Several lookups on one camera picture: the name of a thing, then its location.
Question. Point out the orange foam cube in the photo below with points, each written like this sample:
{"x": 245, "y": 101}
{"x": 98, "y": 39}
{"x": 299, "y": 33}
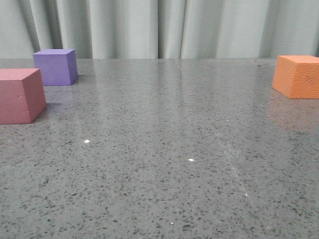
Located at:
{"x": 297, "y": 76}

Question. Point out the grey-green curtain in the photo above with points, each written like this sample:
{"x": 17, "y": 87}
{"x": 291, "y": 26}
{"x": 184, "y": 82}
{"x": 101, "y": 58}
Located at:
{"x": 139, "y": 29}

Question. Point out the purple foam cube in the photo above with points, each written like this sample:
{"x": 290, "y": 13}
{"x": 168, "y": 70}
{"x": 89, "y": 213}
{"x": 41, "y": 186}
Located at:
{"x": 58, "y": 67}

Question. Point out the pink foam cube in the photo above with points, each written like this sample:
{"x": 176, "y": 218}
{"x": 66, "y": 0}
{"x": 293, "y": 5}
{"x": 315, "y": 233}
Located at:
{"x": 22, "y": 97}

